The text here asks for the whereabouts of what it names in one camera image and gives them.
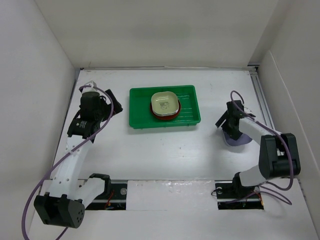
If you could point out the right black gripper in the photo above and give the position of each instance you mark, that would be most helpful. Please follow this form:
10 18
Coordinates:
234 134

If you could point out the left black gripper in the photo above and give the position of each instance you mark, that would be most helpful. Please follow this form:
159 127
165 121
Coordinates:
108 107

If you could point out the purple square plate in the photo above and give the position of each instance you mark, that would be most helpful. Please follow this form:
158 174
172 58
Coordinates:
242 140

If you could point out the green square plate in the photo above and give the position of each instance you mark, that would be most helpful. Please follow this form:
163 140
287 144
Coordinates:
164 103

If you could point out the red round plate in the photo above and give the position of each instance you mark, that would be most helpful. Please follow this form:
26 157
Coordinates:
167 118

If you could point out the beige square plate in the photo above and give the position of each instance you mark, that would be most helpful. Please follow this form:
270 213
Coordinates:
178 111

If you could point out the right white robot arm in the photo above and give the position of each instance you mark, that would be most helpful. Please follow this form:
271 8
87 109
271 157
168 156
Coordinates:
278 160

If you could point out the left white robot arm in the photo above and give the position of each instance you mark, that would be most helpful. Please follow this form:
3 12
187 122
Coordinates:
64 202

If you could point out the green plastic bin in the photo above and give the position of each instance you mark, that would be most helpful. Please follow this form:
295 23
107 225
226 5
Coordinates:
140 114

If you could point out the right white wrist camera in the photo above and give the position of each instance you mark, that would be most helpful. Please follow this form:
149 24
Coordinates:
249 112

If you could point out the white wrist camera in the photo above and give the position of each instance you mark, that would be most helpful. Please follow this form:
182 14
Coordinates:
89 87
249 112

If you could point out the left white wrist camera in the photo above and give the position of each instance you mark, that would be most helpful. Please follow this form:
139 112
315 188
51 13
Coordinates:
89 87

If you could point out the aluminium rail right side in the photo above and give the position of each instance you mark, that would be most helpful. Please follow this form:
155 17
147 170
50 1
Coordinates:
261 99

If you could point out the front mounting rail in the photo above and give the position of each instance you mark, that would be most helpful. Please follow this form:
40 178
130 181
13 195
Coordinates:
170 195

